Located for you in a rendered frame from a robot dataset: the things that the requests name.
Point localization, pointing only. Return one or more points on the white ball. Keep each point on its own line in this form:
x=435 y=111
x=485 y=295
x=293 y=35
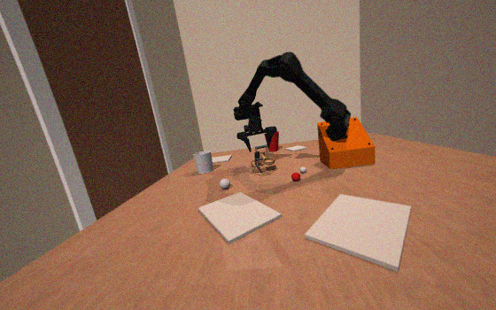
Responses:
x=224 y=183

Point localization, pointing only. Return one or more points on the dark red cup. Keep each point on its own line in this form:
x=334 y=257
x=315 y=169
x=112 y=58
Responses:
x=274 y=142

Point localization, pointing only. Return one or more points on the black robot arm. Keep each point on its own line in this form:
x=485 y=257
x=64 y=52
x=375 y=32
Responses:
x=288 y=68

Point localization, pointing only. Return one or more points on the white flat square tile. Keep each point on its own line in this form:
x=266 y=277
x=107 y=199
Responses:
x=296 y=148

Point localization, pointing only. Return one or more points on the red ball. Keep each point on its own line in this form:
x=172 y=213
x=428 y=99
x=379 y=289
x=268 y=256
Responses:
x=295 y=177

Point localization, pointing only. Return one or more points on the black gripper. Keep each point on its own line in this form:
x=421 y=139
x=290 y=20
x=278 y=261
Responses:
x=255 y=126

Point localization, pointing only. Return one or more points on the grey cup with white rim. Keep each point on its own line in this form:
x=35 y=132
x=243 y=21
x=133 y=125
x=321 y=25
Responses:
x=203 y=161

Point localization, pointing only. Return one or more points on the white flat square board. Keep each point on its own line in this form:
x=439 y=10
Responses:
x=368 y=229
x=238 y=215
x=221 y=159

